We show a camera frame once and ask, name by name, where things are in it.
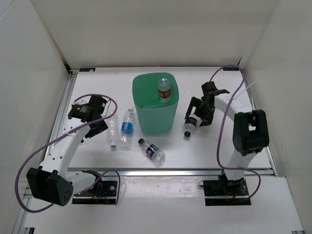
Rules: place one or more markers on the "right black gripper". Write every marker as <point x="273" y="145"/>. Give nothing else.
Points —
<point x="207" y="119"/>

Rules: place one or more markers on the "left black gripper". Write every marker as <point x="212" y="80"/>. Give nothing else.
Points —
<point x="102" y="126"/>

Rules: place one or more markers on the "black label small bottle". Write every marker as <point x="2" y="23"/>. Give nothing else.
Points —
<point x="189" y="126"/>

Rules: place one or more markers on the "clear unlabelled plastic bottle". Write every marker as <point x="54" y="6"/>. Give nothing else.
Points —
<point x="112" y="123"/>

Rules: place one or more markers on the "red label red cap bottle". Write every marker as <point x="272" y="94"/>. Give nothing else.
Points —
<point x="164" y="90"/>

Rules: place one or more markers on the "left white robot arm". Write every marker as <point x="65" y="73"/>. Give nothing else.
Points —
<point x="49" y="181"/>

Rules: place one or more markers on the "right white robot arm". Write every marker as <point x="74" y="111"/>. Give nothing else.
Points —
<point x="233" y="173"/>

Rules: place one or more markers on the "green plastic bin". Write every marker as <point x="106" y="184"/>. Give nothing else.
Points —
<point x="153" y="115"/>

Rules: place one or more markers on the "blue label water bottle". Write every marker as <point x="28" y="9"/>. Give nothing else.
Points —
<point x="127" y="126"/>

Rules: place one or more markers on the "small Pepsi bottle black cap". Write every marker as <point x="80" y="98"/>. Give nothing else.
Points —
<point x="152" y="151"/>

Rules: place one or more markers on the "right blue corner label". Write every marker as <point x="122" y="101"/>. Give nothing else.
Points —
<point x="230" y="68"/>

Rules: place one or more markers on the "blue corner label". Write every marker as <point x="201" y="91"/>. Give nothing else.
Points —
<point x="230" y="68"/>
<point x="88" y="69"/>

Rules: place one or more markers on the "left blue corner label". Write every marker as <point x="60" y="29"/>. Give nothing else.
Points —
<point x="88" y="69"/>

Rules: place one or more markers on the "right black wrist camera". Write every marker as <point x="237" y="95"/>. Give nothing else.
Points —
<point x="209" y="89"/>

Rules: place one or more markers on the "left aluminium rail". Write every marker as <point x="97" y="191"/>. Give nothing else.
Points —
<point x="64" y="101"/>

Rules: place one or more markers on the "aluminium rail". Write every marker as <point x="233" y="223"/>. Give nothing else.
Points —
<point x="117" y="175"/>
<point x="64" y="101"/>
<point x="259" y="136"/>

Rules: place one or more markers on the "right aluminium rail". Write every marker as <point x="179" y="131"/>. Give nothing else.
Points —
<point x="259" y="136"/>

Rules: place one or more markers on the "front aluminium rail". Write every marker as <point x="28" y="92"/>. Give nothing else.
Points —
<point x="117" y="175"/>

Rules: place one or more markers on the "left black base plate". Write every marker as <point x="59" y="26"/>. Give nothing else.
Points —
<point x="104" y="193"/>

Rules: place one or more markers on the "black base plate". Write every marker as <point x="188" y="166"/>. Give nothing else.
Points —
<point x="217" y="195"/>
<point x="104" y="193"/>

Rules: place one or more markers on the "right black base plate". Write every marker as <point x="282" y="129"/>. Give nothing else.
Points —
<point x="217" y="195"/>

